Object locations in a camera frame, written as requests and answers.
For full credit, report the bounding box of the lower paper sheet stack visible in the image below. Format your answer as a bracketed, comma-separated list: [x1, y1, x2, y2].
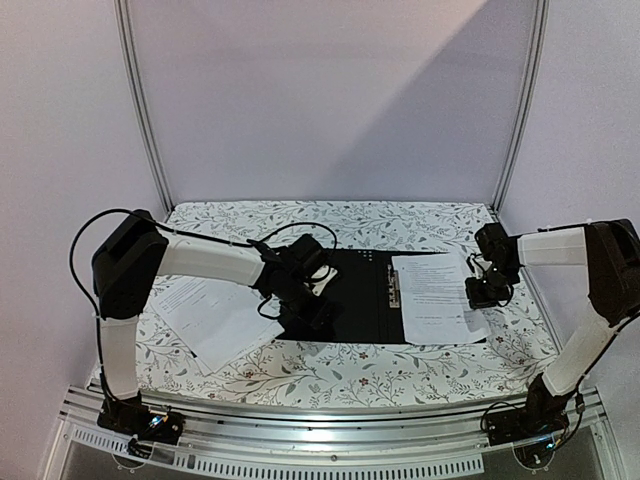
[148, 276, 284, 373]

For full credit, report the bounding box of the blue file folder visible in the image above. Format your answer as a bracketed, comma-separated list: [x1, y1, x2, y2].
[273, 249, 494, 346]

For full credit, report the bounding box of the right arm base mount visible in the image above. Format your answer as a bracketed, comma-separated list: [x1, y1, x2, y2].
[480, 393, 586, 452]

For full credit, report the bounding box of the printed paper sheet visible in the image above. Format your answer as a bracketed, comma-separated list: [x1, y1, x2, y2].
[392, 253, 490, 346]

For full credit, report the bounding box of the floral patterned table mat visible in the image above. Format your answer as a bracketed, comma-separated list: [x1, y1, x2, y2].
[136, 201, 556, 409]

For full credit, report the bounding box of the right aluminium frame post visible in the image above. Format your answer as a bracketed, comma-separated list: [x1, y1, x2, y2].
[491, 0, 550, 215]

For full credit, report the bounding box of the aluminium front rail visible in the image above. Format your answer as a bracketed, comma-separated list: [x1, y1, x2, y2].
[47, 385, 619, 476]

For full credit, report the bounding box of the aluminium frame post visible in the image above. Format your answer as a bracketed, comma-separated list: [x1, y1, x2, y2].
[113, 0, 175, 214]
[491, 0, 550, 215]

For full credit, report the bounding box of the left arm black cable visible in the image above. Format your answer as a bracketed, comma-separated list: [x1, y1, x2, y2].
[68, 208, 339, 321]

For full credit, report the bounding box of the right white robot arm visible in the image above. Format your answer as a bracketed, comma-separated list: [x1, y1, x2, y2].
[465, 219, 639, 436]

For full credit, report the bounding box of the perforated white cable tray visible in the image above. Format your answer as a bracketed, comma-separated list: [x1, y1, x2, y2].
[57, 427, 486, 479]

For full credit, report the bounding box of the left aluminium frame post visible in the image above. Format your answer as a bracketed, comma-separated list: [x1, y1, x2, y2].
[113, 0, 175, 214]

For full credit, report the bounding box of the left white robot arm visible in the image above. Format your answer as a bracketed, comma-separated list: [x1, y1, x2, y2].
[91, 210, 338, 434]

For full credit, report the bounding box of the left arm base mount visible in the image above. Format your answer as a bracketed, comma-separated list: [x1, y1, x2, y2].
[97, 396, 186, 445]

